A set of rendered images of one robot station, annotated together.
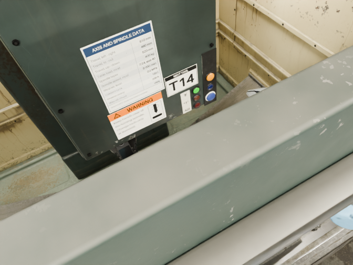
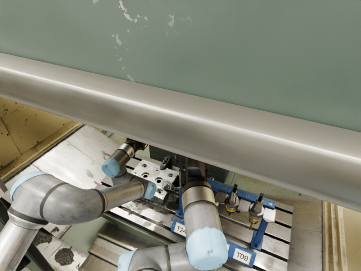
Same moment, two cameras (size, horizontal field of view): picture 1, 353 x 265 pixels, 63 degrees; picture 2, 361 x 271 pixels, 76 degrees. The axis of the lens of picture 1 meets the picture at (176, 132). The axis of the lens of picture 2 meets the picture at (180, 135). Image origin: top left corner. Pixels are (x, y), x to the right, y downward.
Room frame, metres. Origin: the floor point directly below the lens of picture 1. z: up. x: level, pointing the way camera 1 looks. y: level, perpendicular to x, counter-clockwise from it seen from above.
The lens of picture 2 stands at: (0.12, -0.59, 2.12)
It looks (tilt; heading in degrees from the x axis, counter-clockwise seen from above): 38 degrees down; 45
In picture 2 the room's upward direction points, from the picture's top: straight up
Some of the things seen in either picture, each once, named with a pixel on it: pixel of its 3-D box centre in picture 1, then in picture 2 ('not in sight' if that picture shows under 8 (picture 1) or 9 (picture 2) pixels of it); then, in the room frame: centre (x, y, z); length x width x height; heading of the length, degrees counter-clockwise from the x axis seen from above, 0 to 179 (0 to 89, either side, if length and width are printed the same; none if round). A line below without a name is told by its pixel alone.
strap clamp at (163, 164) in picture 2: not in sight; (165, 164); (0.86, 0.29, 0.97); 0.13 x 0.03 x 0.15; 20
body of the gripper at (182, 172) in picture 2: not in sight; (194, 177); (0.43, -0.32, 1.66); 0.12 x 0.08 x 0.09; 50
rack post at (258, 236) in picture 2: not in sight; (262, 225); (0.86, -0.43, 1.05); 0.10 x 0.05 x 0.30; 20
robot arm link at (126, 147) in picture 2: not in sight; (126, 151); (0.51, 0.15, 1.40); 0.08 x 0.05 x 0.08; 110
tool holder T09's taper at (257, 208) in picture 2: not in sight; (258, 204); (0.79, -0.39, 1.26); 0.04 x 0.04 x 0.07
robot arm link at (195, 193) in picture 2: not in sight; (200, 201); (0.38, -0.39, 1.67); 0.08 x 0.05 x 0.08; 140
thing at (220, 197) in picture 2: not in sight; (220, 197); (0.74, -0.24, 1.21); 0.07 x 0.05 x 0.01; 20
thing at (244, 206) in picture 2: not in sight; (244, 206); (0.78, -0.34, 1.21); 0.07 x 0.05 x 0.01; 20
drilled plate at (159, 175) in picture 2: not in sight; (152, 179); (0.71, 0.25, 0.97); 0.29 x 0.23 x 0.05; 110
